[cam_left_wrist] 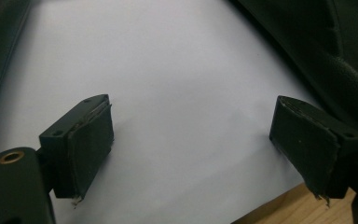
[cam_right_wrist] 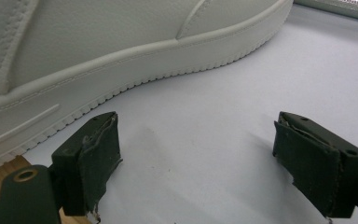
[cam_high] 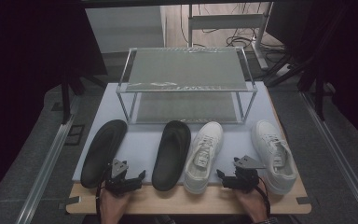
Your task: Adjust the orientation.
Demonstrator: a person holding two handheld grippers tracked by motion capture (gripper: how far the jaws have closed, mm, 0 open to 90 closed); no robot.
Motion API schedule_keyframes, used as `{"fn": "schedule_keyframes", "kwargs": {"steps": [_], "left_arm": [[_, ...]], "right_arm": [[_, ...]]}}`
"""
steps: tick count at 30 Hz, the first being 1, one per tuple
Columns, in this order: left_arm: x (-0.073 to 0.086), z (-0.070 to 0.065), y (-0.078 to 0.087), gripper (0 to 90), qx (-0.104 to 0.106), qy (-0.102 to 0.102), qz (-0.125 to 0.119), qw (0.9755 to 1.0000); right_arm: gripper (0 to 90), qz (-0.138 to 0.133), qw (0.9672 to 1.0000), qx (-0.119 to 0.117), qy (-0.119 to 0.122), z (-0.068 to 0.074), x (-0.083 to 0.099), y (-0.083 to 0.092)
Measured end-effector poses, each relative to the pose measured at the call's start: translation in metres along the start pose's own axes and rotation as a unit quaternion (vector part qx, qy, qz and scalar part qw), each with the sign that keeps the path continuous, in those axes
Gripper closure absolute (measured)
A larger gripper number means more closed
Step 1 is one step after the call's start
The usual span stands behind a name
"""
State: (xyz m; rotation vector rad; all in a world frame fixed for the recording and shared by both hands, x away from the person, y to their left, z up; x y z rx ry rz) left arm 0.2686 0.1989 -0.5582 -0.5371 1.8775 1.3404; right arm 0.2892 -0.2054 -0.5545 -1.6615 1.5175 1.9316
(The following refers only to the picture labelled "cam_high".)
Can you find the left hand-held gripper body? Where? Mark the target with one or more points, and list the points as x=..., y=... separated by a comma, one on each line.
x=118, y=186

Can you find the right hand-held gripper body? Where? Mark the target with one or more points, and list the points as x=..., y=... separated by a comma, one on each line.
x=247, y=180

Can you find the black slipper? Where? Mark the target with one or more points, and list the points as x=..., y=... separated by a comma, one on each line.
x=102, y=152
x=171, y=155

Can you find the white lace-up sneaker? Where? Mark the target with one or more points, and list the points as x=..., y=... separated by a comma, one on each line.
x=209, y=133
x=265, y=133

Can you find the two-tier metal shoe rack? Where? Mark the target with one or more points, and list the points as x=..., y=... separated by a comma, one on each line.
x=183, y=67

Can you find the person's left hand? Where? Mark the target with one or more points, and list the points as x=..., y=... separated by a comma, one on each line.
x=112, y=208

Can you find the person's right hand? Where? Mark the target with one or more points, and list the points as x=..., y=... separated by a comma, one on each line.
x=256, y=203

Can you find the pale grey-blue mat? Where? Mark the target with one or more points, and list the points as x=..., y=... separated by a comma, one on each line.
x=143, y=140

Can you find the black stand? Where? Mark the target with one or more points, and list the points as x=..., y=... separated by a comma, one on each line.
x=65, y=102
x=320, y=99

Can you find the black curtain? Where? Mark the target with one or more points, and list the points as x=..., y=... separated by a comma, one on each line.
x=351, y=62
x=21, y=77

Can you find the grey-white panel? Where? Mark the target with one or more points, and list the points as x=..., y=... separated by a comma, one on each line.
x=124, y=29

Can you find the aluminium rail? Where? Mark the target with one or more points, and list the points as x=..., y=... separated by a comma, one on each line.
x=48, y=165
x=335, y=149

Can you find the white metal desk frame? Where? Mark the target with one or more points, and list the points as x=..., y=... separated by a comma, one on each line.
x=227, y=21

